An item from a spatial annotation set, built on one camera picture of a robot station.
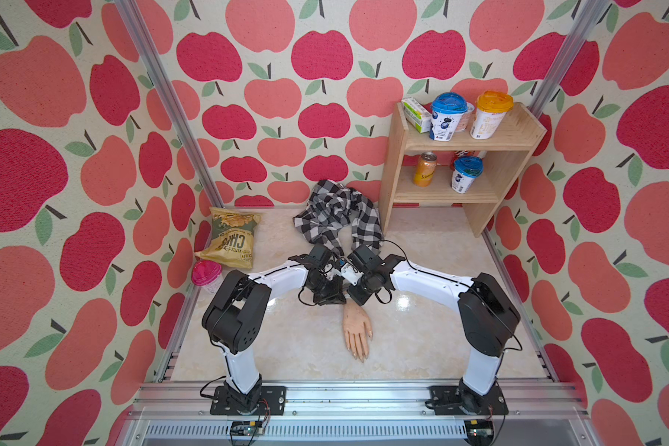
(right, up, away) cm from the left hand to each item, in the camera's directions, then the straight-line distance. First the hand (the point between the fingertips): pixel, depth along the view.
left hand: (348, 305), depth 88 cm
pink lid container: (-47, +11, +1) cm, 48 cm away
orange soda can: (+27, +45, +6) cm, 53 cm away
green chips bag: (-42, +23, +14) cm, 50 cm away
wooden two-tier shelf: (+45, +43, +3) cm, 62 cm away
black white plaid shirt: (-6, +33, +23) cm, 41 cm away
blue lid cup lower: (+39, +44, +3) cm, 59 cm away
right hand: (+2, +2, +2) cm, 4 cm away
